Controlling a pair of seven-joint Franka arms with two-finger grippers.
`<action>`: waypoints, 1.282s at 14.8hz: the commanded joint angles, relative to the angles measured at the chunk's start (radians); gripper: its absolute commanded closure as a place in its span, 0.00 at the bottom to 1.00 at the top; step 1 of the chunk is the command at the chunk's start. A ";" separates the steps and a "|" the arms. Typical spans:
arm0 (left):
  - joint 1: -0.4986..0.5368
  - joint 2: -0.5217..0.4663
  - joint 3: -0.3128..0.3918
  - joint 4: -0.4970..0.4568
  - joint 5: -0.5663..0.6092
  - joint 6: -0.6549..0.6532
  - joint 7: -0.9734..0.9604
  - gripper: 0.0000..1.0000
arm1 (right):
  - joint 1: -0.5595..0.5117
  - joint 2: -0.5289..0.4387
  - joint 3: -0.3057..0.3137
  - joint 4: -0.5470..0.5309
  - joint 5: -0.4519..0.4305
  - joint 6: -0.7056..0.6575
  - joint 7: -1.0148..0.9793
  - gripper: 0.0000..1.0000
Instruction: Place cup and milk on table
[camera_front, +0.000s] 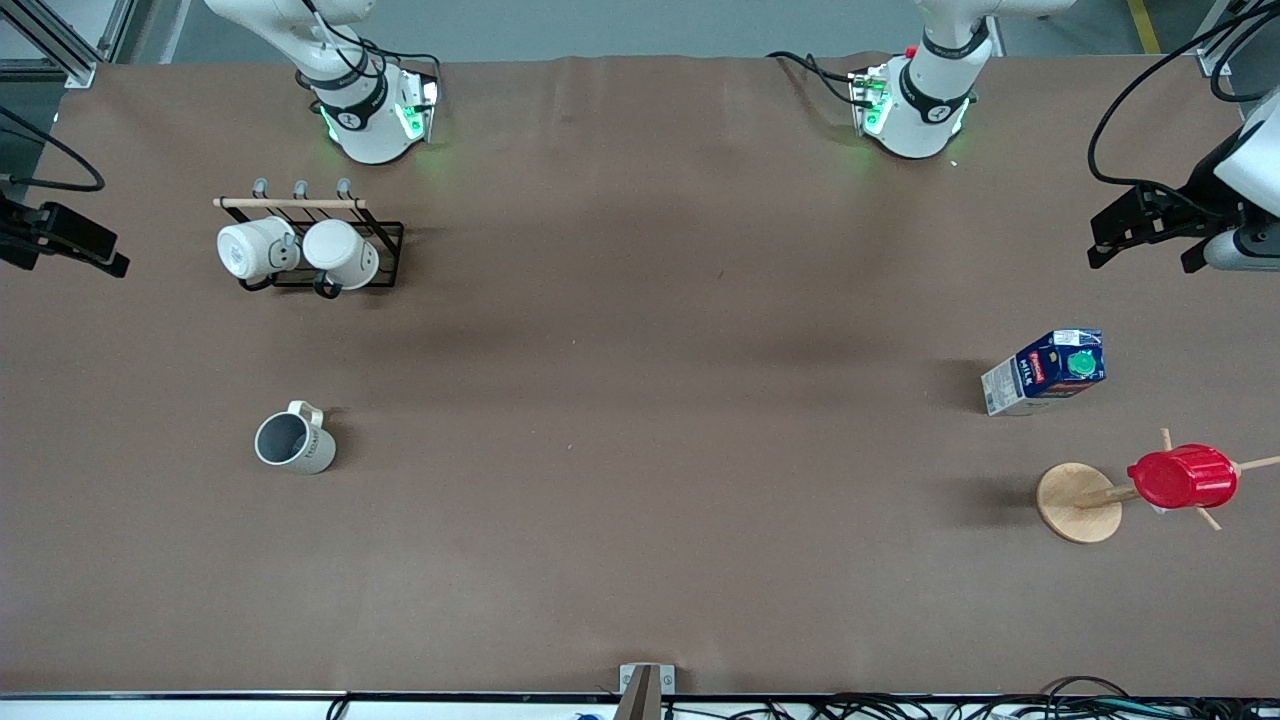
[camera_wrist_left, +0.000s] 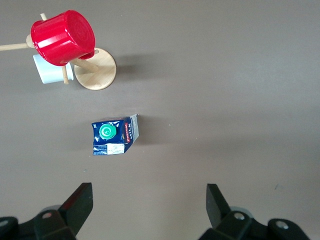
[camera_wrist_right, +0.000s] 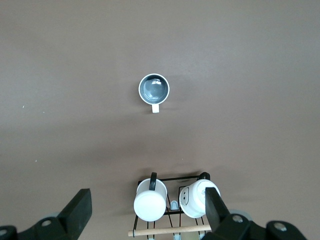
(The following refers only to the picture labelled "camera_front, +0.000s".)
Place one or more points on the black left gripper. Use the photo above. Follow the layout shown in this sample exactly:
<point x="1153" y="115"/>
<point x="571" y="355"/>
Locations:
<point x="1203" y="192"/>

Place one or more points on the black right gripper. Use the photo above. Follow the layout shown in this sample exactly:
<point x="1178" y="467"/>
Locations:
<point x="12" y="232"/>

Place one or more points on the blue white milk carton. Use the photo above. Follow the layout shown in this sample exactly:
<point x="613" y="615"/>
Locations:
<point x="1045" y="372"/>

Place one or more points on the grey mug with lettering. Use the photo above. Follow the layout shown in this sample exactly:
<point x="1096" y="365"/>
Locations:
<point x="312" y="452"/>

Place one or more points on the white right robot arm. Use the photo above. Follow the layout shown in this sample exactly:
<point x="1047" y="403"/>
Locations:
<point x="370" y="130"/>

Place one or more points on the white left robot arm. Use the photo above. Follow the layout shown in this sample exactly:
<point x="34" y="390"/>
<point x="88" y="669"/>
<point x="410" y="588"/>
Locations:
<point x="920" y="120"/>

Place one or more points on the red plastic cup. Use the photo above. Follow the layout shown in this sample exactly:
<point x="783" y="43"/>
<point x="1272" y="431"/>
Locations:
<point x="1185" y="478"/>

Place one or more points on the white ceramic mug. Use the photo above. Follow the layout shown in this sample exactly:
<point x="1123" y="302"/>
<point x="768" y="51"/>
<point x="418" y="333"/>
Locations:
<point x="245" y="250"/>
<point x="340" y="250"/>

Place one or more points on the wooden mug tree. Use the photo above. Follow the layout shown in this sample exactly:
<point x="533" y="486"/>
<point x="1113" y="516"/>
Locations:
<point x="1075" y="505"/>

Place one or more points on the brown table cover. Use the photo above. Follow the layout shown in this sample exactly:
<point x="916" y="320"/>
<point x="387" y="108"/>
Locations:
<point x="640" y="520"/>

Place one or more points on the aluminium frame profile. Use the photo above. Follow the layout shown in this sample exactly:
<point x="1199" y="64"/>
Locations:
<point x="1222" y="45"/>
<point x="70" y="55"/>

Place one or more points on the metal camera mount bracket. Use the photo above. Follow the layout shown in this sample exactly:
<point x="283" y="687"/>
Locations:
<point x="645" y="690"/>

